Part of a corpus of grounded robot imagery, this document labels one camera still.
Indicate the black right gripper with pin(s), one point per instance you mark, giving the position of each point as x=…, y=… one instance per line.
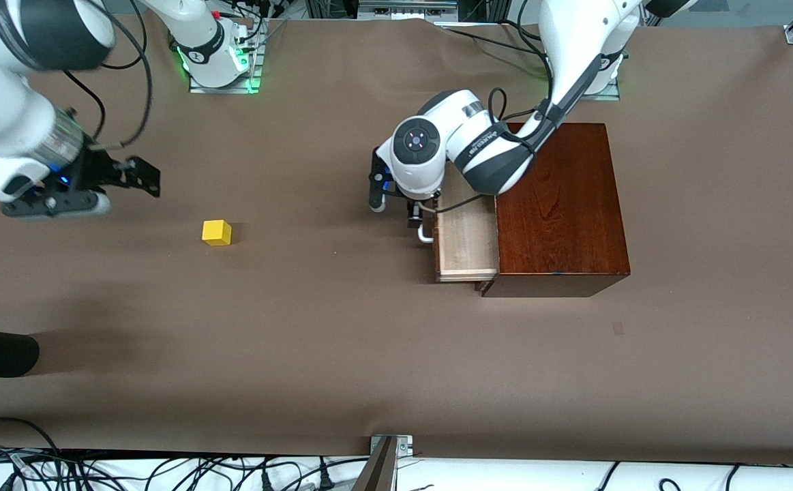
x=98, y=169

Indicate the brown paper table cover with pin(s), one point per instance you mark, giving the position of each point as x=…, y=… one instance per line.
x=301, y=307

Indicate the grey camera mount pole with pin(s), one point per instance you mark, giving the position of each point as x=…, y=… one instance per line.
x=376, y=474

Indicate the dark wooden drawer cabinet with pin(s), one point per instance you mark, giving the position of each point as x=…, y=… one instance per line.
x=560, y=218

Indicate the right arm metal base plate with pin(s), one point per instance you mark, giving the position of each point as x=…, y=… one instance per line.
x=226, y=89

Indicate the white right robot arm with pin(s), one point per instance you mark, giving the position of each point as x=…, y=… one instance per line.
x=1, y=109

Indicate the metal equipment box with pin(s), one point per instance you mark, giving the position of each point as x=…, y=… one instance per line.
x=406, y=7

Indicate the silver metal bracket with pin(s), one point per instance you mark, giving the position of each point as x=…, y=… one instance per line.
x=403, y=447

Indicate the yellow cube block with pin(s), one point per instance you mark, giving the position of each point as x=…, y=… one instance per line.
x=216, y=233

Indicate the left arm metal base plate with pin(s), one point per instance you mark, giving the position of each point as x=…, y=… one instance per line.
x=601, y=97

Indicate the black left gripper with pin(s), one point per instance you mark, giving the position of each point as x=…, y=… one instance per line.
x=413, y=206

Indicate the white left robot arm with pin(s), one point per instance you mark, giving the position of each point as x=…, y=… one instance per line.
x=491, y=157

